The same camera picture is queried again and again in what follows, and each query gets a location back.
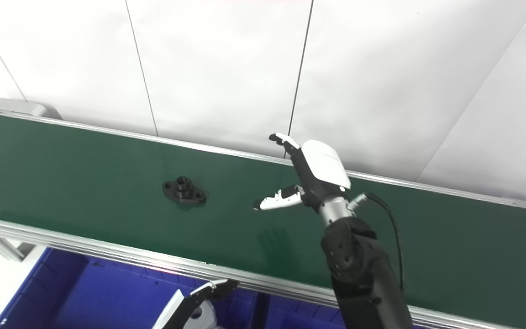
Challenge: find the grey conveyor end housing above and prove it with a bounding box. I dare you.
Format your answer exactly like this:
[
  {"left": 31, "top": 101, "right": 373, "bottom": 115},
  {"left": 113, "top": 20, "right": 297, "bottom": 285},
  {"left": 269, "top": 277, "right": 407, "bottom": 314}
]
[{"left": 0, "top": 97, "right": 61, "bottom": 121}]

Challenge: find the blue plastic bin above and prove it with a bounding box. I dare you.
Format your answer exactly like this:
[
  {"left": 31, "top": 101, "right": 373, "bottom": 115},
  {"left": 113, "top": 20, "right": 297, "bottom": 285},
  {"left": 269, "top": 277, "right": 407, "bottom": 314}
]
[
  {"left": 263, "top": 295, "right": 350, "bottom": 329},
  {"left": 0, "top": 247, "right": 268, "bottom": 329}
]

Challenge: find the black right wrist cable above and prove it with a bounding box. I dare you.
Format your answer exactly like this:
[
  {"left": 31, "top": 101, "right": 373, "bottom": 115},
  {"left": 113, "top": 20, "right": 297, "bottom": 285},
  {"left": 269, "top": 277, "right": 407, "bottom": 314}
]
[{"left": 352, "top": 192, "right": 405, "bottom": 293}]

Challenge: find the black flanged metal part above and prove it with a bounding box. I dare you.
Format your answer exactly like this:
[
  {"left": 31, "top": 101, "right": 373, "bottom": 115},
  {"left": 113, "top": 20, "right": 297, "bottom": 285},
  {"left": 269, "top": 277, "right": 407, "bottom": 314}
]
[{"left": 163, "top": 176, "right": 207, "bottom": 205}]

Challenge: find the aluminium conveyor support leg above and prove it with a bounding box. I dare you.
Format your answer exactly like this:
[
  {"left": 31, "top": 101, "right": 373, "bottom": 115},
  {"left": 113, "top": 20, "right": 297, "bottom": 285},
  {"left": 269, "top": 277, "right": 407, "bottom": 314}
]
[{"left": 0, "top": 231, "right": 36, "bottom": 262}]

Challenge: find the white cylindrical plastic part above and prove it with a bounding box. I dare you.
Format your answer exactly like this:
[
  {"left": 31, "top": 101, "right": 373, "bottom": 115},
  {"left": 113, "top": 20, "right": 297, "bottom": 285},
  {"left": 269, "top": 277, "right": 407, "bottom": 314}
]
[{"left": 190, "top": 305, "right": 221, "bottom": 329}]

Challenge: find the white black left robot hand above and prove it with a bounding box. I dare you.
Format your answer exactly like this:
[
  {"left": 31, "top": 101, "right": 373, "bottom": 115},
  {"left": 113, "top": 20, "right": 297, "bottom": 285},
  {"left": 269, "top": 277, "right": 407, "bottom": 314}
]
[{"left": 152, "top": 279, "right": 238, "bottom": 329}]

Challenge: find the green conveyor belt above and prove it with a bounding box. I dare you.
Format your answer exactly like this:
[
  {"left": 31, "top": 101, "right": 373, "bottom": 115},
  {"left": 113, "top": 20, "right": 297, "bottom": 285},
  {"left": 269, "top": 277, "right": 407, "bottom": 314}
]
[
  {"left": 0, "top": 114, "right": 526, "bottom": 327},
  {"left": 0, "top": 110, "right": 526, "bottom": 329}
]

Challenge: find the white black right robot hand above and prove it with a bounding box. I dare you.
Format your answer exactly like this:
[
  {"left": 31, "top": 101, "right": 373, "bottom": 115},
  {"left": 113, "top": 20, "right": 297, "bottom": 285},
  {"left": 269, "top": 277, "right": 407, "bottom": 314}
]
[{"left": 253, "top": 133, "right": 352, "bottom": 211}]

